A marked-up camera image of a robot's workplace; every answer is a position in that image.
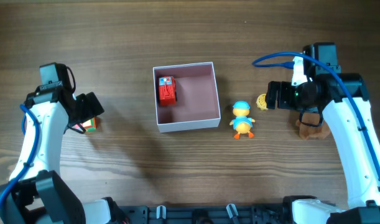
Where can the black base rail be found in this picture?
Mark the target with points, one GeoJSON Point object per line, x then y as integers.
{"type": "Point", "coordinates": [253, 214]}

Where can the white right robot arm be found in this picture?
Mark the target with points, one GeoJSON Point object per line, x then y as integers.
{"type": "Point", "coordinates": [342, 102]}

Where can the brown plush capybara with orange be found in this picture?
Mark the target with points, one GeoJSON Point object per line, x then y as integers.
{"type": "Point", "coordinates": [306, 132]}

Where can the white cardboard box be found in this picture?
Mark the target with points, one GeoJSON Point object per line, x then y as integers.
{"type": "Point", "coordinates": [198, 105]}

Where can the colourful two-by-two puzzle cube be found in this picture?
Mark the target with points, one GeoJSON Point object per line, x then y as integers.
{"type": "Point", "coordinates": [89, 125]}

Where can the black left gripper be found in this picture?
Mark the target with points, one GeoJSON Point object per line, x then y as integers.
{"type": "Point", "coordinates": [92, 108]}

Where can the red toy truck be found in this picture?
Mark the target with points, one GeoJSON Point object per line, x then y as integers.
{"type": "Point", "coordinates": [167, 91]}

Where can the yellow duck toy blue hat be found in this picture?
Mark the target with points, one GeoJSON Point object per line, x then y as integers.
{"type": "Point", "coordinates": [242, 124]}

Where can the yellow round plastic wheel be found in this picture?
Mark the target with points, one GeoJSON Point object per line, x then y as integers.
{"type": "Point", "coordinates": [261, 102]}

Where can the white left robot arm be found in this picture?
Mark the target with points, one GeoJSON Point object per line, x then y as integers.
{"type": "Point", "coordinates": [36, 192]}

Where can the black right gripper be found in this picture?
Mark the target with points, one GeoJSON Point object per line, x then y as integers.
{"type": "Point", "coordinates": [281, 95]}

